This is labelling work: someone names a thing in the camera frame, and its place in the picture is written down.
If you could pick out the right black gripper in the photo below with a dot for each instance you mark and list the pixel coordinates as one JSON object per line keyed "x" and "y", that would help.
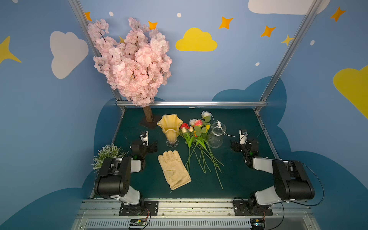
{"x": 235, "y": 145}

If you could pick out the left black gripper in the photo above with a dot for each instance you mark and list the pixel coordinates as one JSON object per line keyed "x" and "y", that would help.
{"x": 152, "y": 146}

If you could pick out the pink rose with stem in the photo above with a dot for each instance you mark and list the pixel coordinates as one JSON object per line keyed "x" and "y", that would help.
{"x": 200, "y": 148}

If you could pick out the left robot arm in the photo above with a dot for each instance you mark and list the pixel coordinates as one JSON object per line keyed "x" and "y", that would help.
{"x": 114, "y": 169}

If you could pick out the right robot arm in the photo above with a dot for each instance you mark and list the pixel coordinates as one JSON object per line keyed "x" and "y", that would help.
{"x": 291, "y": 182}

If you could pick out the clear glass vase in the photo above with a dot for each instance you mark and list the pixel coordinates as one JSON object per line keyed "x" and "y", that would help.
{"x": 215, "y": 137}

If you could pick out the yellow fluted glass vase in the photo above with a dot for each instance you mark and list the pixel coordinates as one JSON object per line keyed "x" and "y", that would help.
{"x": 170, "y": 125}

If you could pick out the cream work glove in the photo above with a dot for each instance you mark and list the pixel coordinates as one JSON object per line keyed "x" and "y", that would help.
{"x": 175, "y": 173}

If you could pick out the white tulip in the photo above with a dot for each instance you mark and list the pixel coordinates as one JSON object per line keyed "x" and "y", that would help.
{"x": 187, "y": 137}

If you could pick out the red rose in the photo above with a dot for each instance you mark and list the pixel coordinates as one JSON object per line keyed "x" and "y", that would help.
{"x": 185, "y": 125}

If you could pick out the small potted green plant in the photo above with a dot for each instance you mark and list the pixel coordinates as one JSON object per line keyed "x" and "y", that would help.
{"x": 108, "y": 151}

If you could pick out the white rose near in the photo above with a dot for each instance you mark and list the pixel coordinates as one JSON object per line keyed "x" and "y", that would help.
{"x": 192, "y": 122}

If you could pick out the left circuit board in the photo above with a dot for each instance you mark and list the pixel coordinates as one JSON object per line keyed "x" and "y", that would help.
{"x": 137, "y": 223}

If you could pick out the circuit board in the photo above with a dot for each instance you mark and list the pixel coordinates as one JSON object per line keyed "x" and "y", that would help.
{"x": 257, "y": 224}
{"x": 137, "y": 223}

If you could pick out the right circuit board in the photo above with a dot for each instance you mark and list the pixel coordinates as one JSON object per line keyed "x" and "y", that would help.
{"x": 257, "y": 224}

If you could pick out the pink cherry blossom tree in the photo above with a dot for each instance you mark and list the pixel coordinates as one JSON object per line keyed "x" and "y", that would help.
{"x": 137, "y": 67}

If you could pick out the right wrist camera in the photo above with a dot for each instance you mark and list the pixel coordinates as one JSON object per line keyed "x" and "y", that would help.
{"x": 243, "y": 136}

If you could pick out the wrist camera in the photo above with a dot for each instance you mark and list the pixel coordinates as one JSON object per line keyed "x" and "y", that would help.
{"x": 243, "y": 136}
{"x": 144, "y": 138}

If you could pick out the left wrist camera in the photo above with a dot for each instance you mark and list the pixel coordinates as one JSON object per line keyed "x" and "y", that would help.
{"x": 144, "y": 138}

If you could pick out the aluminium back frame rail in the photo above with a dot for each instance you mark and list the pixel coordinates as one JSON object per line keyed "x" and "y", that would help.
{"x": 209, "y": 103}

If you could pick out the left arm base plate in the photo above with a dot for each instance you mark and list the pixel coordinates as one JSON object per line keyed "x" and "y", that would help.
{"x": 143, "y": 208}

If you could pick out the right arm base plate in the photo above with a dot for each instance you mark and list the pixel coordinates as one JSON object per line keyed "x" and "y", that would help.
{"x": 248, "y": 208}

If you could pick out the front aluminium rail base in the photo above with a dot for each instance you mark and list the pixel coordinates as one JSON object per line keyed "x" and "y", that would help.
{"x": 191, "y": 214}

